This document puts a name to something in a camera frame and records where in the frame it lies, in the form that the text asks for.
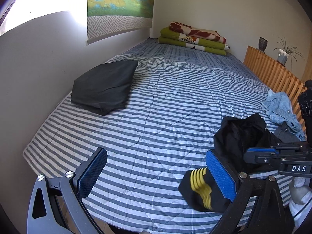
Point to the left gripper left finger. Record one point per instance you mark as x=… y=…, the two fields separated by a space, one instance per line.
x=44 y=212

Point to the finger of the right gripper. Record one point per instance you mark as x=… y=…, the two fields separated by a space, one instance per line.
x=259 y=155

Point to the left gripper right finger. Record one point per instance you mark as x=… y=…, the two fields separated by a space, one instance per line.
x=256 y=205

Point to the black yellow sport shorts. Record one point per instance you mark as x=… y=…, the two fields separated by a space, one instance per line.
x=199 y=188

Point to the right white gloved hand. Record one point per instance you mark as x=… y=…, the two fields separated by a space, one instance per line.
x=300 y=202

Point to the dark grey crumpled garment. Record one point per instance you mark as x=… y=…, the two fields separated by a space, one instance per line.
x=283 y=132

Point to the light blue denim shirt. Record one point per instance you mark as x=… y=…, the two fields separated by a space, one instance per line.
x=278 y=108

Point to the potted plant white pot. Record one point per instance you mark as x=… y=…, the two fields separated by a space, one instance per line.
x=285 y=52

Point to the blue white striped bedsheet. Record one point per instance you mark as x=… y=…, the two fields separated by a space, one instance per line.
x=178 y=99

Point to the dark ceramic vase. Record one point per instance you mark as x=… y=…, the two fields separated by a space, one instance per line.
x=262 y=44

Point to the folded dark grey garment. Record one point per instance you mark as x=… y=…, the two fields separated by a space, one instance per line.
x=104 y=88

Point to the red beige folded blanket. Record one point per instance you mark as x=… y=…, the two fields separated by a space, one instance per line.
x=196 y=32

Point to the green folded quilt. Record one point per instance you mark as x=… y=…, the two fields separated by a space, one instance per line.
x=179 y=39

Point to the wooden slatted bed rail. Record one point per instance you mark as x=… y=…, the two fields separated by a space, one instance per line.
x=277 y=77

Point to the landscape painting wall scroll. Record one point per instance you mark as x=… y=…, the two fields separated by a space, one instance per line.
x=106 y=18

